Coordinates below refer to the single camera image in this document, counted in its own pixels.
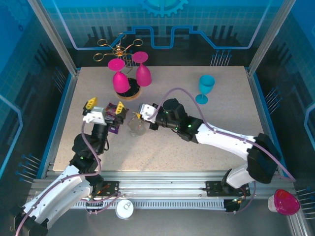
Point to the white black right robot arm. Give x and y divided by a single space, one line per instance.
221 137

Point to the aluminium frame post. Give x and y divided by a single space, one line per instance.
53 37
270 37

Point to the white round lid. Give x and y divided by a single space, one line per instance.
121 211

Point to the pink and white cup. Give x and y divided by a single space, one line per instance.
285 201

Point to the aluminium table side rail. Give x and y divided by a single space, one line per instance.
66 110
260 110

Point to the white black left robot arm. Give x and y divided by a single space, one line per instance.
56 194

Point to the teal plastic goblet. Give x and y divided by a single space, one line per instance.
206 83

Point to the purple snack packet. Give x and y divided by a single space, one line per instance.
110 111

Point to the pink plastic goblet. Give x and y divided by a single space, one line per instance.
120 82
144 76

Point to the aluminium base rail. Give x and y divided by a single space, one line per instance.
160 182

